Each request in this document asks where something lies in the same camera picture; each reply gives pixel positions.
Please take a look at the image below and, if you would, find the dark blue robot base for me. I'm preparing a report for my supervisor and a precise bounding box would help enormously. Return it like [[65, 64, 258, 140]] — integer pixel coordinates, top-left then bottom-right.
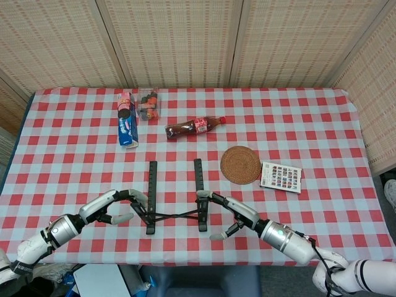
[[140, 265, 262, 297]]

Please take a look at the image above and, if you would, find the black folding laptop stand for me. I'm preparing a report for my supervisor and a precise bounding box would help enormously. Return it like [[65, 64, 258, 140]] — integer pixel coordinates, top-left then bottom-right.
[[145, 158, 213, 236]]

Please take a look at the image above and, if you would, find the white flat board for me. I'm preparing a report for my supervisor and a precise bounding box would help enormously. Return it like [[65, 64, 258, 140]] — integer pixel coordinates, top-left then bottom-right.
[[73, 264, 132, 297]]

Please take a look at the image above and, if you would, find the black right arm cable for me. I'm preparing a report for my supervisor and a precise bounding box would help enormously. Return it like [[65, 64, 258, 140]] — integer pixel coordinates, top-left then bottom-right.
[[304, 236, 344, 297]]

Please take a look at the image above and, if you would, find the cola bottle with red cap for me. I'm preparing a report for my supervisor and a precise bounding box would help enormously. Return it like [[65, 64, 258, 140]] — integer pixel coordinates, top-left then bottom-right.
[[166, 115, 226, 142]]

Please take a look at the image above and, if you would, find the woven bamboo folding screen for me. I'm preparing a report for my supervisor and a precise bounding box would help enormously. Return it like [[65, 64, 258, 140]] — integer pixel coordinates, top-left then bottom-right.
[[0, 0, 396, 177]]

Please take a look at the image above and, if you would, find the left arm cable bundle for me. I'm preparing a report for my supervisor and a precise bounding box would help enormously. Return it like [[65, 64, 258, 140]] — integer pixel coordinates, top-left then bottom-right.
[[41, 227, 55, 250]]

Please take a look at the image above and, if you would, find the red white checkered tablecloth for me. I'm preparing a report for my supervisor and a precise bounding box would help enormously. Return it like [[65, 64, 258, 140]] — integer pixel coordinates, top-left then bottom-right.
[[0, 87, 389, 267]]

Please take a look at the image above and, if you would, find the white shoe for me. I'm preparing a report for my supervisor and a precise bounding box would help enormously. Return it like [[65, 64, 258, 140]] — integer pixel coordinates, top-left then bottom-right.
[[383, 179, 396, 214]]

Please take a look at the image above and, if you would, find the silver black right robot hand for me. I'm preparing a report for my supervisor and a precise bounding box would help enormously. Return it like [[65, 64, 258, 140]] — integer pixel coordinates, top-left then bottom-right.
[[196, 189, 264, 241]]

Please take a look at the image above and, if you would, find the round woven rattan coaster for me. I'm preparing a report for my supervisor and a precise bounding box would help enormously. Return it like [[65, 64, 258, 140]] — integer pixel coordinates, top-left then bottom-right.
[[220, 146, 262, 185]]

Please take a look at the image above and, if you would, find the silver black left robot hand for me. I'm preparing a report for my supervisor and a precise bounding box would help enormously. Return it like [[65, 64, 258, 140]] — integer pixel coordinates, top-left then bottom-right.
[[79, 188, 150, 225]]

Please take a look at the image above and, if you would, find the blue cookie box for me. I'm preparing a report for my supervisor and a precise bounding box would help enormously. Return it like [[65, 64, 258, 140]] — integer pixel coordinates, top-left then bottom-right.
[[116, 90, 139, 149]]

